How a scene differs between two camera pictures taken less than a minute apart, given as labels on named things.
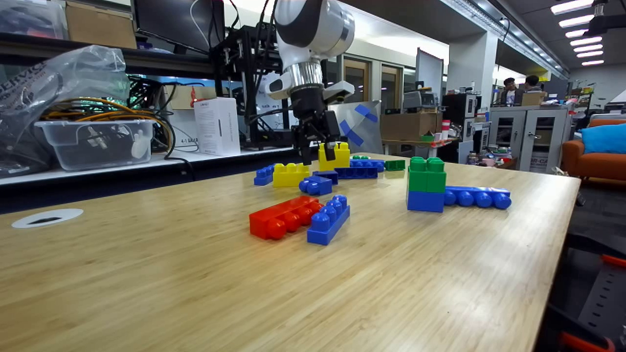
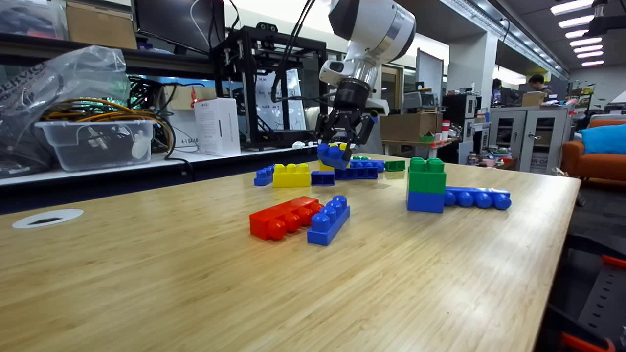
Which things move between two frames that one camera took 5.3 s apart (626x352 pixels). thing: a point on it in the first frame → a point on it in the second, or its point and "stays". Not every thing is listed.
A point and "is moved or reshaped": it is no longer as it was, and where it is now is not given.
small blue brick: [318, 182] is moved or reshaped
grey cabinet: [537, 137] stays
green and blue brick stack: [425, 184] stays
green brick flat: [394, 165] stays
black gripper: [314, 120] → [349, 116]
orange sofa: [599, 167] stays
